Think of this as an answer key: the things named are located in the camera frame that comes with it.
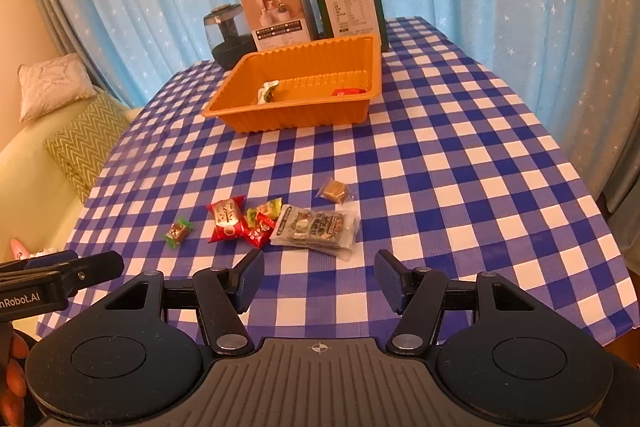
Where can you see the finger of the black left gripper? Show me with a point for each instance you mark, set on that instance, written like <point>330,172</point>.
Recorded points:
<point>37,262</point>
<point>74,273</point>

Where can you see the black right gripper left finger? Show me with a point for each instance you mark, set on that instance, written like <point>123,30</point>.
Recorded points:
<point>223,295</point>

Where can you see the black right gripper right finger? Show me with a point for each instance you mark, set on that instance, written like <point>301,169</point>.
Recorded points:
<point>416,296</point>

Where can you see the large red candy packet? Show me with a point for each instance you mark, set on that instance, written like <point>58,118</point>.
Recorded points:
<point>229,221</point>

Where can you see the brown candy green wrapper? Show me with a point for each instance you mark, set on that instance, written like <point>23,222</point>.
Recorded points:
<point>178,232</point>

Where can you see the clear grey snack packet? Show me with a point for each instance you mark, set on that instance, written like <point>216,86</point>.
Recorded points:
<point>331,232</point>

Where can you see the small red candy packet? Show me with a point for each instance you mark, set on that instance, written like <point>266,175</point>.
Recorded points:
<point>259,235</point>

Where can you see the left hand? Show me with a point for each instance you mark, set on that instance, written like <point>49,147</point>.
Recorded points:
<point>12,398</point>

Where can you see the green sofa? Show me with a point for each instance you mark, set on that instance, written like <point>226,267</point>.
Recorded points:
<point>39,206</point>

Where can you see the green chevron pillow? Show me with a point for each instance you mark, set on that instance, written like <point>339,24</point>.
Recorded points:
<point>82,147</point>

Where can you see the blue white checkered tablecloth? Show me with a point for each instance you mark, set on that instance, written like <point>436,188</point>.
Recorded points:
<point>451,170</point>

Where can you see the brown candy clear wrapper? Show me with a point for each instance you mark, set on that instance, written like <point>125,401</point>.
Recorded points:
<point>334,191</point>

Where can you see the white patterned pillow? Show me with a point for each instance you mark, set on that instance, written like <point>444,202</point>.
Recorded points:
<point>50,85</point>

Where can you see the white green candy in tray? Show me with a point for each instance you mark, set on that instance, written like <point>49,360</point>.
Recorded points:
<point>265,93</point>

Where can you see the red candy in tray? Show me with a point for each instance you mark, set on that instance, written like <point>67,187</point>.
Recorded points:
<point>348,91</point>

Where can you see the orange plastic tray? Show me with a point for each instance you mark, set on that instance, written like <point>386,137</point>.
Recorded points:
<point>308,74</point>

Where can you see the dark green glass humidifier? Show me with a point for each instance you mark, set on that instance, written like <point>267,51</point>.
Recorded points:
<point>228,46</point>

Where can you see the white humidifier box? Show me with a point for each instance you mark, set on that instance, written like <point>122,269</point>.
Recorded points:
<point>278,23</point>

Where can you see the green tall box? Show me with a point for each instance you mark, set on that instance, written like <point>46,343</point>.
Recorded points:
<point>349,4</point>

